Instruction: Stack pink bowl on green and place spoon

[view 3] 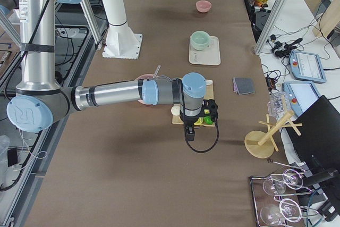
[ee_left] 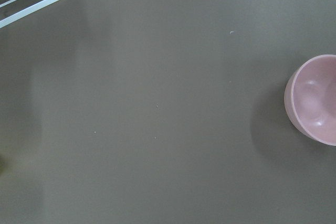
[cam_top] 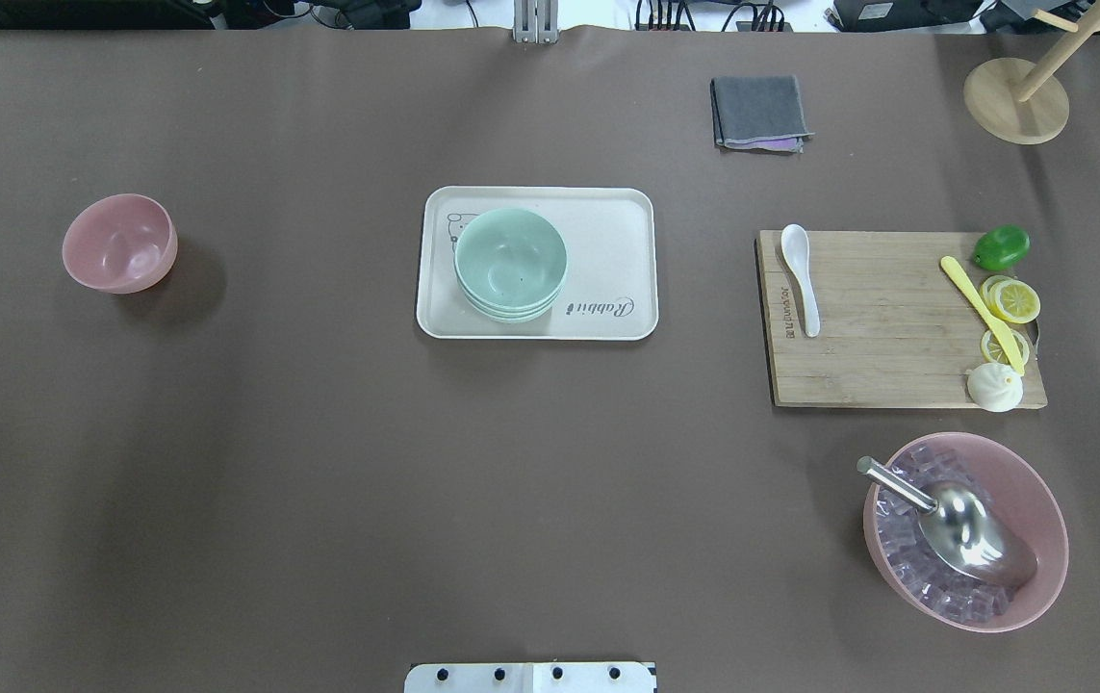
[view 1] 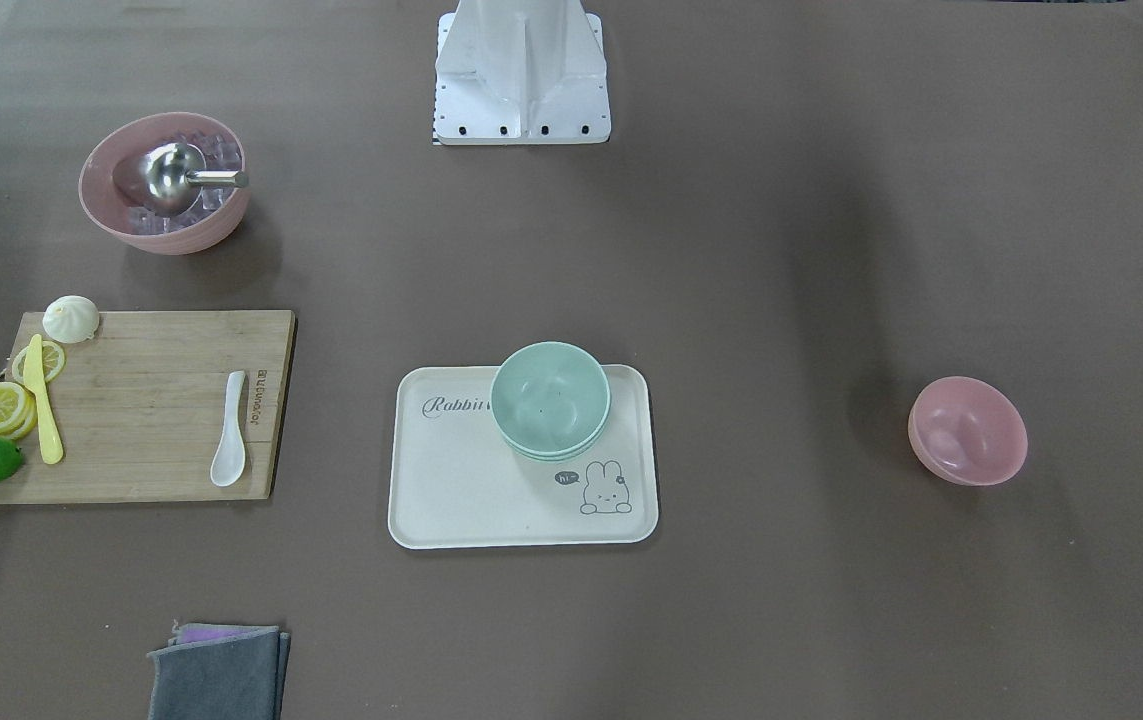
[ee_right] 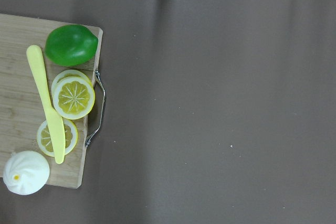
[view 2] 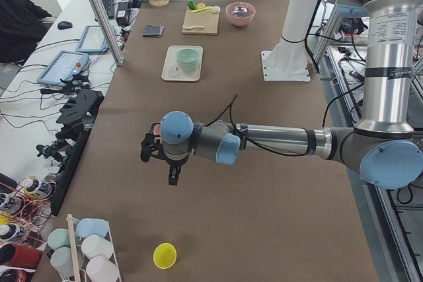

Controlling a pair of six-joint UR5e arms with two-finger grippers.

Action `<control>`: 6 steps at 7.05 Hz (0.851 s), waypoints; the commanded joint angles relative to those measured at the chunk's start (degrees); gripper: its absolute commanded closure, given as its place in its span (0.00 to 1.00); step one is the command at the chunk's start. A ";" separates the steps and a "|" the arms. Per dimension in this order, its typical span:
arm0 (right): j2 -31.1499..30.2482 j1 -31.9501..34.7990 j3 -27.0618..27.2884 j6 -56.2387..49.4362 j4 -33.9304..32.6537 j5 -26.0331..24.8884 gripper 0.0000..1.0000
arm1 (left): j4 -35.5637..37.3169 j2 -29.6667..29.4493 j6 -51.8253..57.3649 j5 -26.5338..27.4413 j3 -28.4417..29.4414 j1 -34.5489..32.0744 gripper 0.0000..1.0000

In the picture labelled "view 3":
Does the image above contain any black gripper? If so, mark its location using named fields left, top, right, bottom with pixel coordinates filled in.
left=201, top=99, right=218, bottom=124

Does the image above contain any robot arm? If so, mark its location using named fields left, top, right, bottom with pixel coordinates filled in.
left=6, top=0, right=218, bottom=136

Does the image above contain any green bowl stack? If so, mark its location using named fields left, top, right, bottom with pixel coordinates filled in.
left=190, top=31, right=211, bottom=51

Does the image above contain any pink bowl with ice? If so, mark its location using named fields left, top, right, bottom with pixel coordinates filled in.
left=135, top=74, right=159, bottom=105

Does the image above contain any bamboo cutting board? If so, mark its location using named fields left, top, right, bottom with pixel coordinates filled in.
left=172, top=84, right=215, bottom=127

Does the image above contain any green lime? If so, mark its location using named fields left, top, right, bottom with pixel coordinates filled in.
left=202, top=116, right=215, bottom=125

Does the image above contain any lemon slice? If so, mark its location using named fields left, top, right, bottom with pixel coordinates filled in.
left=194, top=118, right=203, bottom=125

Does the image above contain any grey folded cloth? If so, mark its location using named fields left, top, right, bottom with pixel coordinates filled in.
left=232, top=78, right=255, bottom=95

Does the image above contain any white round lid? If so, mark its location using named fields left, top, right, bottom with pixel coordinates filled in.
left=171, top=105, right=180, bottom=116

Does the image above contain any cream serving tray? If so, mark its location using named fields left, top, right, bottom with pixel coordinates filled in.
left=189, top=36, right=221, bottom=66

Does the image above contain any wooden mug tree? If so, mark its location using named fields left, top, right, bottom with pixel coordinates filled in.
left=244, top=110, right=302, bottom=159

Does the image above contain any metal scoop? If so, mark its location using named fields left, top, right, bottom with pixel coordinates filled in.
left=152, top=65, right=161, bottom=79

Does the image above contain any clear glass mug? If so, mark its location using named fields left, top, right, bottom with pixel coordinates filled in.
left=267, top=91, right=291, bottom=119

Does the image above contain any blue teach pendant near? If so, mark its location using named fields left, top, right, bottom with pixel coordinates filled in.
left=283, top=81, right=321, bottom=117

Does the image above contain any blue teach pendant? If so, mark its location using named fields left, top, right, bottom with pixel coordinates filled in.
left=283, top=81, right=321, bottom=117
left=290, top=50, right=327, bottom=83

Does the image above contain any blue teach pendant far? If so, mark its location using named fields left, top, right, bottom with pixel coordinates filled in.
left=290, top=50, right=327, bottom=83

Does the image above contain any black monitor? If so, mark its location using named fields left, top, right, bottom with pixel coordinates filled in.
left=290, top=96, right=339, bottom=170

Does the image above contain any wine glass rack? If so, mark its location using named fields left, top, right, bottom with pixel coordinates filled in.
left=249, top=168, right=320, bottom=226

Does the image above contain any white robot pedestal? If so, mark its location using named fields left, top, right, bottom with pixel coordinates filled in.
left=102, top=0, right=143, bottom=60

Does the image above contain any aluminium frame post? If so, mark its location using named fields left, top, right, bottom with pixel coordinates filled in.
left=254, top=0, right=288, bottom=55

